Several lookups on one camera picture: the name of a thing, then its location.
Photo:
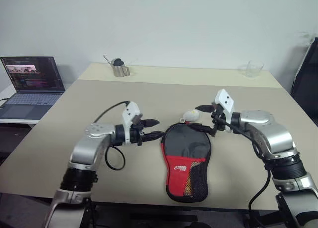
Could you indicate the stainless steel cup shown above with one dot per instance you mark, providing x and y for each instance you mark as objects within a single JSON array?
[{"x": 120, "y": 71}]

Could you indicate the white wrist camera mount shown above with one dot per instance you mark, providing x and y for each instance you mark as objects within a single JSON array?
[
  {"x": 131, "y": 111},
  {"x": 224, "y": 98}
]

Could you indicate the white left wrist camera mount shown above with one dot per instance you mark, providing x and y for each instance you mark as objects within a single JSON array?
[{"x": 131, "y": 111}]

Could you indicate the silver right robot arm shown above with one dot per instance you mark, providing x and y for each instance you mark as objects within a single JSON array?
[{"x": 273, "y": 138}]

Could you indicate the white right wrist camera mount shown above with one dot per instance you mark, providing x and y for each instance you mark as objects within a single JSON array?
[{"x": 224, "y": 98}]

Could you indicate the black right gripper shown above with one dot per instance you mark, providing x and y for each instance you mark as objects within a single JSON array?
[{"x": 219, "y": 121}]

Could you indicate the black and red paddle case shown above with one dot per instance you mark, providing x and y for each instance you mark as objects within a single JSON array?
[{"x": 179, "y": 168}]

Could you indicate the black object in cup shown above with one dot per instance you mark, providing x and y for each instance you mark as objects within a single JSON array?
[{"x": 118, "y": 62}]

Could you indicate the black chair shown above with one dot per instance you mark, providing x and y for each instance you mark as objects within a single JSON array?
[{"x": 308, "y": 81}]

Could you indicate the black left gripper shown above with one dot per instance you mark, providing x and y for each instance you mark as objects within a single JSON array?
[{"x": 137, "y": 134}]

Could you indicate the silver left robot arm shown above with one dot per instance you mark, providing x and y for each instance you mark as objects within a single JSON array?
[{"x": 87, "y": 148}]

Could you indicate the thin pale stick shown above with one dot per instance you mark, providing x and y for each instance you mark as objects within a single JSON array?
[{"x": 108, "y": 59}]

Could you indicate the black table frame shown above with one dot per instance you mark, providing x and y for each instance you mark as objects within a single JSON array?
[{"x": 161, "y": 214}]

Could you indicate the open grey laptop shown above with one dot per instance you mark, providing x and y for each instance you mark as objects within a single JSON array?
[{"x": 32, "y": 79}]

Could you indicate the clear glass cup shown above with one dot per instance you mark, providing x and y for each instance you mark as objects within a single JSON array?
[{"x": 252, "y": 69}]

